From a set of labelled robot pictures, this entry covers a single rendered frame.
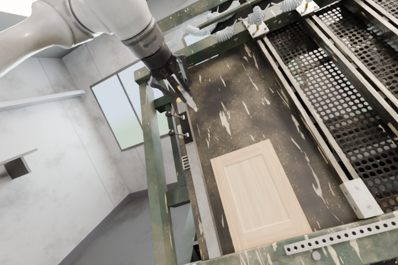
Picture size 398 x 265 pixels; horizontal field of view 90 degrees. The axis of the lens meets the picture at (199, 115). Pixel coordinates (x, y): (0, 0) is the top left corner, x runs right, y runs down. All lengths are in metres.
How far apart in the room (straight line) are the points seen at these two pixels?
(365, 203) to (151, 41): 0.88
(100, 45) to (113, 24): 3.63
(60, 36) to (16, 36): 0.08
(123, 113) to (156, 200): 2.98
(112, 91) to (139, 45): 3.53
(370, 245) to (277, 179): 0.35
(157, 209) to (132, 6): 0.90
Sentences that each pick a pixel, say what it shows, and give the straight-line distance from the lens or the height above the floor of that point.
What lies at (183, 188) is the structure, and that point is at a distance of 1.14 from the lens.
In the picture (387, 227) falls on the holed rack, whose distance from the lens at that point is 1.00.
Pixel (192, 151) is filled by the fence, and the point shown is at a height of 1.27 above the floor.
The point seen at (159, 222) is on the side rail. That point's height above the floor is 1.06.
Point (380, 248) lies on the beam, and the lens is 1.00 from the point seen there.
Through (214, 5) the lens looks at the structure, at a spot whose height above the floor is 2.11.
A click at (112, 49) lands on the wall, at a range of 3.94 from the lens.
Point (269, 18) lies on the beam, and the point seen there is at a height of 1.79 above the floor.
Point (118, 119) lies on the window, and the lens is 4.06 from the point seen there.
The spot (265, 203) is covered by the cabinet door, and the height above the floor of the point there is 1.00.
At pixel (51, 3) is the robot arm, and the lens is 0.55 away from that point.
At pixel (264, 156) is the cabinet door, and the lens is 1.02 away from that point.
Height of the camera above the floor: 1.56
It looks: 7 degrees down
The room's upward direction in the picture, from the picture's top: 23 degrees counter-clockwise
